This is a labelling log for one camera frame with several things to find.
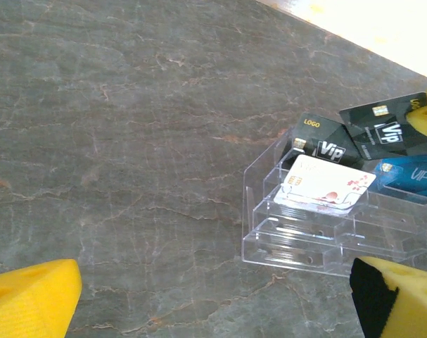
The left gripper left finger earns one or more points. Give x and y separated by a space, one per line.
26 299

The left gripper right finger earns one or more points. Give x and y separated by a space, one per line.
410 303

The black VIP card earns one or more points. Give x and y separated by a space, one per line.
375 134
318 141

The white card with red print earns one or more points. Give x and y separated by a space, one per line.
325 186

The blue VIP card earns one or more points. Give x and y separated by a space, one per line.
410 176

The clear acrylic card holder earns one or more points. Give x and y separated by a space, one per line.
297 239

